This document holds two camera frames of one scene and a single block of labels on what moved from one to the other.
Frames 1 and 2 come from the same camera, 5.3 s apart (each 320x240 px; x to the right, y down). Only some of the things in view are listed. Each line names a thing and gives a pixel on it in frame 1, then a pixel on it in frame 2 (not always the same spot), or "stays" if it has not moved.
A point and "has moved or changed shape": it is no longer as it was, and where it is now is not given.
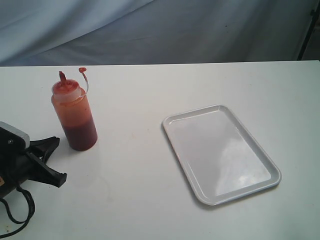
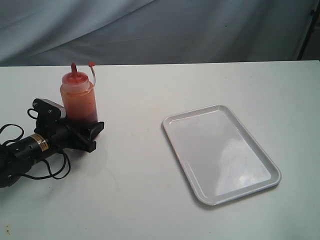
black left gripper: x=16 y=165 -> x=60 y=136
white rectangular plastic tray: x=221 y=161 stays
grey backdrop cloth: x=48 y=32 stays
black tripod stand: x=314 y=14 stays
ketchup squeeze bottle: x=71 y=105 has moved or changed shape
